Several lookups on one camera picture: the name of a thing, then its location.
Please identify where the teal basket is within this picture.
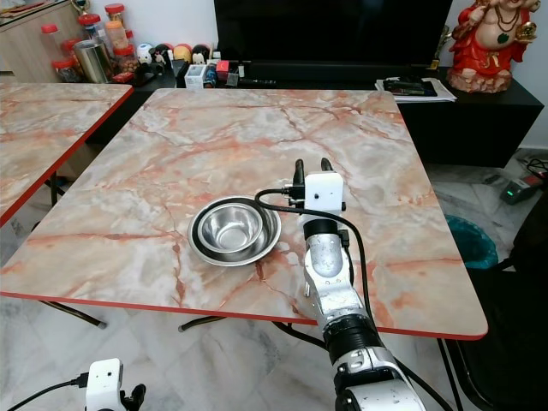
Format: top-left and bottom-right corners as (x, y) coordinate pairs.
(445, 214), (499, 271)

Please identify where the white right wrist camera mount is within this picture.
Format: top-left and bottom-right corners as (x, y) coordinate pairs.
(303, 171), (345, 213)

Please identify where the clear jar with red lid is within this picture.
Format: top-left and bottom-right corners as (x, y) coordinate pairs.
(113, 45), (138, 79)
(77, 13), (102, 45)
(41, 23), (63, 62)
(51, 58), (80, 84)

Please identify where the black chair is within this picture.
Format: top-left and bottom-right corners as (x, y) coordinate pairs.
(450, 197), (548, 411)

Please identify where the black television console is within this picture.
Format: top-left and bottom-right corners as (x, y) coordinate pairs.
(86, 64), (545, 169)

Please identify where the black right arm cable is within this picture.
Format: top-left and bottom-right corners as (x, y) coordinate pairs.
(253, 188), (376, 326)

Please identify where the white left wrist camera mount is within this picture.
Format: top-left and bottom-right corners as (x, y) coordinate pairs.
(86, 359), (122, 411)

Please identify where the marble table with red edge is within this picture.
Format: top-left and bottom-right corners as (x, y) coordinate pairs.
(0, 81), (134, 228)
(0, 86), (489, 360)

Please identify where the small white box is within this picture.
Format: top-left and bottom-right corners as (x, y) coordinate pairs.
(185, 64), (207, 89)

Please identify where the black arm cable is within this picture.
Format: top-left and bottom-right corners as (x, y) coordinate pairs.
(253, 188), (376, 326)
(7, 374), (88, 411)

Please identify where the small steel bowl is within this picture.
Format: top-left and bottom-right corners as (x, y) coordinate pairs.
(199, 204), (265, 254)

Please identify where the large steel bowl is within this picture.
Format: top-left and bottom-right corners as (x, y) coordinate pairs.
(188, 196), (282, 267)

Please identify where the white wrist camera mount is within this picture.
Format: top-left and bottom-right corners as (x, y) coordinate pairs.
(86, 359), (122, 411)
(303, 171), (345, 213)

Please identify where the black television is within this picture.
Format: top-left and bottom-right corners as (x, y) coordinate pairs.
(214, 0), (453, 67)

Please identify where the floor device with green light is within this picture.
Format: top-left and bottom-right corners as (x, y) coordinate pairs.
(501, 170), (548, 206)

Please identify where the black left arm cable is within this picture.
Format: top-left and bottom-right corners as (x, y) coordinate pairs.
(7, 374), (88, 411)

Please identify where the light wooden cabinet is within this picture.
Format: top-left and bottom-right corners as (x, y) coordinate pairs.
(0, 0), (86, 83)

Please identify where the steel tumbler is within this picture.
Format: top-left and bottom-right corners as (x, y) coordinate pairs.
(74, 39), (111, 84)

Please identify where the red robed deity statue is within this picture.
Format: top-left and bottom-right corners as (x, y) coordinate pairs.
(447, 0), (540, 93)

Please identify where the stack of papers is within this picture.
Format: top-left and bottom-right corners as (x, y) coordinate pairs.
(375, 77), (457, 103)

